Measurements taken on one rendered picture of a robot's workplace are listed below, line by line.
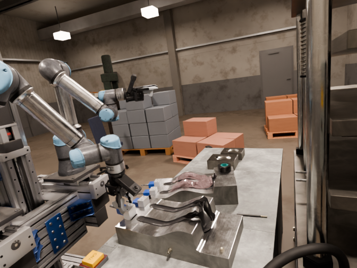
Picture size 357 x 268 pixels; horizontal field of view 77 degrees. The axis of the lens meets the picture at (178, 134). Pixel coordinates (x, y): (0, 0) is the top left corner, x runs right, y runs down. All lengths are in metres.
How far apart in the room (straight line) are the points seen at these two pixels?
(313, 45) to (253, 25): 8.86
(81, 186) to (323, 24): 1.27
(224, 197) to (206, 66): 8.65
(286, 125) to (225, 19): 5.66
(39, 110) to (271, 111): 5.03
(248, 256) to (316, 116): 0.56
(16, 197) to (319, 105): 1.32
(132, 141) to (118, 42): 7.08
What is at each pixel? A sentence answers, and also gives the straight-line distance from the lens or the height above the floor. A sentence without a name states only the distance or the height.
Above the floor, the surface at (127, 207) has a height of 0.95.
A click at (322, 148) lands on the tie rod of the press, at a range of 0.79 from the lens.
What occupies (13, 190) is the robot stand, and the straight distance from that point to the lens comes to 1.35.
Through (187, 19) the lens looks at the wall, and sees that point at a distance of 10.10.
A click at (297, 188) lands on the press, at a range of 1.49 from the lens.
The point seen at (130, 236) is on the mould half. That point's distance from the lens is 1.07.
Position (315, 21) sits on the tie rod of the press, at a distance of 0.75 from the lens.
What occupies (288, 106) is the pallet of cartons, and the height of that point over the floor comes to 0.61.
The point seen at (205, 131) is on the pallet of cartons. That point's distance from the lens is 4.14.
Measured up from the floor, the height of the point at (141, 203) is 0.91.
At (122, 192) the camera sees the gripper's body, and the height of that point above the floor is 1.04.
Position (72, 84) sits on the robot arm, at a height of 1.53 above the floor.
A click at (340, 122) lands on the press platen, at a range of 0.83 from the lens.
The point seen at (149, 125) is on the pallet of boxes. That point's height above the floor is 0.67.
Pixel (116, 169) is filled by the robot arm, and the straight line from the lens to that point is 0.96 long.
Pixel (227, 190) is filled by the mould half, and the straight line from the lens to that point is 1.24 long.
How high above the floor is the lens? 1.47
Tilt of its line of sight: 13 degrees down
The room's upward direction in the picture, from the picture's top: 8 degrees counter-clockwise
